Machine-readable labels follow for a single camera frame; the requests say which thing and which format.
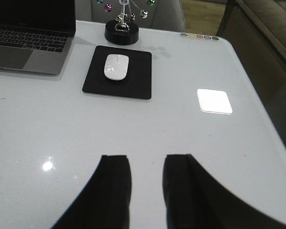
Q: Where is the white computer mouse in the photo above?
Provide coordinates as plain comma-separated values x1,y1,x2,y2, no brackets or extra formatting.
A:
103,54,129,81

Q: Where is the grey laptop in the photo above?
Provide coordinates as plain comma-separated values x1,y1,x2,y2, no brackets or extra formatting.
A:
0,0,76,75

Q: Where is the coloured sticker strip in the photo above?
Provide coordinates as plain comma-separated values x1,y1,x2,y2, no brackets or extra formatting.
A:
180,32,220,42

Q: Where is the ferris wheel desk toy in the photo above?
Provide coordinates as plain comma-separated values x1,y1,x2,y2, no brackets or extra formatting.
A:
97,0,149,45

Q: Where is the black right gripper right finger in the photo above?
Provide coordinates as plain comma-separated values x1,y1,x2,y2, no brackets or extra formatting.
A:
163,154,286,229

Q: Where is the brown sofa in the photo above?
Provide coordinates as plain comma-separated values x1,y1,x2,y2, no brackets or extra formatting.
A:
217,0,286,147

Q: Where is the right grey armchair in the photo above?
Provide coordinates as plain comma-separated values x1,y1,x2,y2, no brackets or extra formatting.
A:
75,0,185,32

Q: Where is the black mouse pad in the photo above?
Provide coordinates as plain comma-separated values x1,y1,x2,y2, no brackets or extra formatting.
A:
82,45,152,100

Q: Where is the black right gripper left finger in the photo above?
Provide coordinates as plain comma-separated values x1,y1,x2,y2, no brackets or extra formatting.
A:
53,155,132,229

